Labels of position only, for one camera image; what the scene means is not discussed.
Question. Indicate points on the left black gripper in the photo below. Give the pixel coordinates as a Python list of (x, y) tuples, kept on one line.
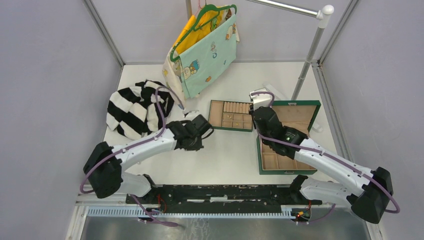
[(196, 146)]

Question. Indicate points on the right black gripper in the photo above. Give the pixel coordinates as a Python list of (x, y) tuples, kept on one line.
[(271, 109)]

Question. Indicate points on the small green jewelry tray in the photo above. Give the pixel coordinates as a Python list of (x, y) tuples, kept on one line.
[(238, 112)]

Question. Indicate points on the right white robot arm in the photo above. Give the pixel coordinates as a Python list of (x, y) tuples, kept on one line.
[(368, 193)]

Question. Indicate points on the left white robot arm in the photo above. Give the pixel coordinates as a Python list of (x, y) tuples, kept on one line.
[(106, 168)]

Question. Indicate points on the large green jewelry box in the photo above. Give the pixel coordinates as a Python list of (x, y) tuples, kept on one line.
[(277, 157)]

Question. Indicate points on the black white striped garment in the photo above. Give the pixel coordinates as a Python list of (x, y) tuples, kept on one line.
[(134, 112)]

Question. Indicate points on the cream cartoon print cloth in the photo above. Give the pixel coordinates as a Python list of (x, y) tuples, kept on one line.
[(171, 72)]

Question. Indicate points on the mint cartoon print cloth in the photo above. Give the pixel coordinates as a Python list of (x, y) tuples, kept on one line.
[(207, 59)]

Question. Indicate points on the yellow garment on hanger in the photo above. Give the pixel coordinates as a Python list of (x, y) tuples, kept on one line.
[(208, 22)]

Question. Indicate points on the silver clothes rack pole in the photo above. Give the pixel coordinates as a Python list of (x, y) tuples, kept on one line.
[(323, 16)]

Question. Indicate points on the green plastic hanger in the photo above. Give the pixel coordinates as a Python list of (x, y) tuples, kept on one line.
[(194, 19)]

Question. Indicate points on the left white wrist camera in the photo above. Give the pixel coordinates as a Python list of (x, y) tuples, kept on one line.
[(190, 115)]

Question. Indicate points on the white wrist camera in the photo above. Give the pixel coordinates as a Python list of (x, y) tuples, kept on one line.
[(261, 98), (190, 115)]

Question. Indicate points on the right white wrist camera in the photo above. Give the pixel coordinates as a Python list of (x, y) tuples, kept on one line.
[(261, 98)]

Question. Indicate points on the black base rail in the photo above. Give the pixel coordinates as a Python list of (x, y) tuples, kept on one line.
[(224, 199)]

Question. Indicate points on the white slotted cable duct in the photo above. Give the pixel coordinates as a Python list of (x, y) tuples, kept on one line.
[(137, 212)]

